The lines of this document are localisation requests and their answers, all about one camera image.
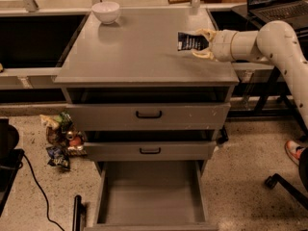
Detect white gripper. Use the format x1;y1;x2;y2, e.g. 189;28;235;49
192;29;232;62

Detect dark blue rxbar wrapper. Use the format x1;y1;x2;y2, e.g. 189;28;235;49
177;32;209;51

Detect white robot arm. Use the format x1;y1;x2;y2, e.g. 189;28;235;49
192;20;308;126

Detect grey top drawer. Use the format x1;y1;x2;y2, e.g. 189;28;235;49
67;103;230;131

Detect grey drawer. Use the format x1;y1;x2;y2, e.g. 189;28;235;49
85;141;216;162
85;161;218;231
67;103;230;131

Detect grey drawer cabinet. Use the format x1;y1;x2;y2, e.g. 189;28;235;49
53;6;240;231

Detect grey middle drawer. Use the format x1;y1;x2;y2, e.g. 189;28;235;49
85;141;216;162

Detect grey bottom drawer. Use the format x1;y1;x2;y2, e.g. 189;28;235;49
85;161;218;231

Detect wooden stick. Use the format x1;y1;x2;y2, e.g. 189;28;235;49
167;0;205;4

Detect black laptop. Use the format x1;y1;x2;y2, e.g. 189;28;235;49
246;0;308;30

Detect white bowl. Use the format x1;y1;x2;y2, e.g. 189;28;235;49
91;1;120;24

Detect orange white shoe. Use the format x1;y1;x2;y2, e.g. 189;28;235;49
285;141;305;166

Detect black office chair base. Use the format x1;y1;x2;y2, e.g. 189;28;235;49
264;150;308;210

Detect pile of snack items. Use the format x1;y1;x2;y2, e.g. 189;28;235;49
39;112;87;157

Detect blue snack bag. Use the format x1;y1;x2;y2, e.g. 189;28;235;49
46;146;70;170

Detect black device on floor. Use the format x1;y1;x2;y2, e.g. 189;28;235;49
0;118;24;216

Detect black post near drawer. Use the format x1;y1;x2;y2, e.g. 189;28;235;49
72;195;86;231

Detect black power cable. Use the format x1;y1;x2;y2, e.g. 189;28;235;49
22;153;66;231

